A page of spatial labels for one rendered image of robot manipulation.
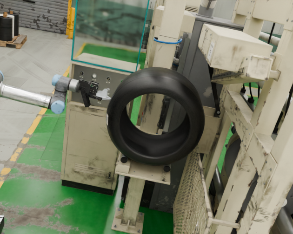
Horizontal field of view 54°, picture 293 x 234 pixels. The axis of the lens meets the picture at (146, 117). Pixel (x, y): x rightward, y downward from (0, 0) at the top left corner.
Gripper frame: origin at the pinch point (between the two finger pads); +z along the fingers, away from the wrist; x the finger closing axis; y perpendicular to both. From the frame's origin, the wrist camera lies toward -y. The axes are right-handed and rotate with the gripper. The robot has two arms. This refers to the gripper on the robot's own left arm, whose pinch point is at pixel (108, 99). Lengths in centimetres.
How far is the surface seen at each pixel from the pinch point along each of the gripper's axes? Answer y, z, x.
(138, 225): -120, 50, 30
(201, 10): 63, 45, 86
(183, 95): 20.0, 41.0, -12.1
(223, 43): 55, 46, -33
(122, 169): -40.5, 20.7, -9.1
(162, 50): 33.0, 23.4, 28.5
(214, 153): -26, 83, 23
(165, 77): 25.9, 28.3, -7.9
